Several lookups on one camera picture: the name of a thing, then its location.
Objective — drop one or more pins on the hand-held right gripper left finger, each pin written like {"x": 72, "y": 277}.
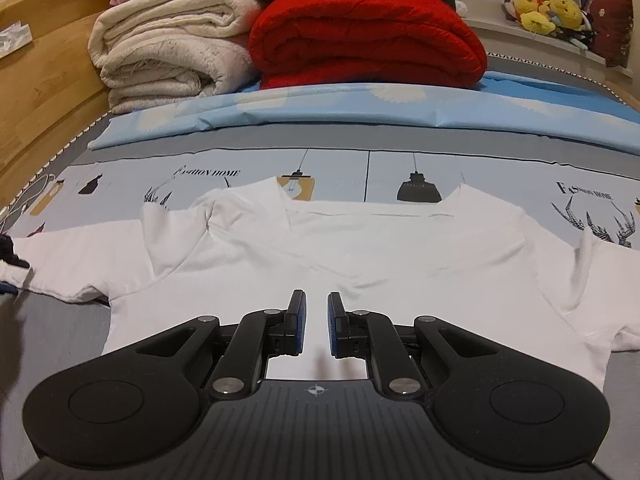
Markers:
{"x": 301, "y": 320}

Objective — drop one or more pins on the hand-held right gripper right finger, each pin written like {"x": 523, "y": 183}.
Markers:
{"x": 332, "y": 322}

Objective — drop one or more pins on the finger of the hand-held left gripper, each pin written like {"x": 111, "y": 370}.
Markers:
{"x": 12, "y": 252}

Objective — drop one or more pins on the white t-shirt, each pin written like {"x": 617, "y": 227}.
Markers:
{"x": 350, "y": 260}

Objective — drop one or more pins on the light blue duvet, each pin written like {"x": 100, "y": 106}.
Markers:
{"x": 350, "y": 110}

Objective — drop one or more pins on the white plastic wrapper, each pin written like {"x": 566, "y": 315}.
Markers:
{"x": 14, "y": 35}

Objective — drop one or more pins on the printed bed sheet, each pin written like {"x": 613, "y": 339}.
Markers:
{"x": 500, "y": 175}

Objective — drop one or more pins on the cream folded blanket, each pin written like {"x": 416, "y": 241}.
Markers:
{"x": 170, "y": 45}

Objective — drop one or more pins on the red folded blanket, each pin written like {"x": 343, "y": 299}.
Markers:
{"x": 365, "y": 35}

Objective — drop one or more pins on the white window sill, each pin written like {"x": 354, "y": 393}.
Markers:
{"x": 500, "y": 35}

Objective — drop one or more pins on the white plush toy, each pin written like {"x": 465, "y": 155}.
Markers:
{"x": 461, "y": 7}

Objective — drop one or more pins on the pile of yellow plush toys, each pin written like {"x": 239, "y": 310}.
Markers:
{"x": 545, "y": 10}

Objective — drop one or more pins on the dark red cushion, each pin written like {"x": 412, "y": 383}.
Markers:
{"x": 612, "y": 25}

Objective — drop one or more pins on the wooden bed frame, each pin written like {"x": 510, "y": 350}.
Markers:
{"x": 45, "y": 90}

